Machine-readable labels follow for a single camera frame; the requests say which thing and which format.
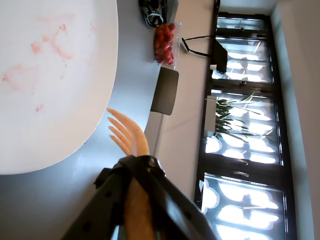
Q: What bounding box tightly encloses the dark framed window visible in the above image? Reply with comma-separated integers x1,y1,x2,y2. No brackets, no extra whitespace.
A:
194,0,299,240

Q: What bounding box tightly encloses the white plant pot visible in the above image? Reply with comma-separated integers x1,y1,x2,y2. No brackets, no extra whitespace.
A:
205,95,217,133

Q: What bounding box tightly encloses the green leafy plant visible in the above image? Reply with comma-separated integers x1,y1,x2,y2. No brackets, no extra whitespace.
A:
204,91,274,144

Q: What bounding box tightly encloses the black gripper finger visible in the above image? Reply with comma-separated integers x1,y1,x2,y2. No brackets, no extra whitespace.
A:
62,155,137,240
132,154,218,240

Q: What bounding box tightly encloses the grey perforated panel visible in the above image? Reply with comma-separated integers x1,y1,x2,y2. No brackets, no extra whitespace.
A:
164,0,180,25

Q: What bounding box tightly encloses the black hanging bag with strap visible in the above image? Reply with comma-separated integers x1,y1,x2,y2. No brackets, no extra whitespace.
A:
181,34,229,75

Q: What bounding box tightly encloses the large white plate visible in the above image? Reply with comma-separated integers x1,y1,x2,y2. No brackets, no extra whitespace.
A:
0,0,119,175

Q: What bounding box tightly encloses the clear punnet of strawberries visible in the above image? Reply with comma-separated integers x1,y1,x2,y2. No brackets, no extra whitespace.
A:
152,21,183,70

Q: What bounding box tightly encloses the light grey chair support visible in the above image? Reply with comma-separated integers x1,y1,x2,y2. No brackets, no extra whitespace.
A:
151,113,168,156

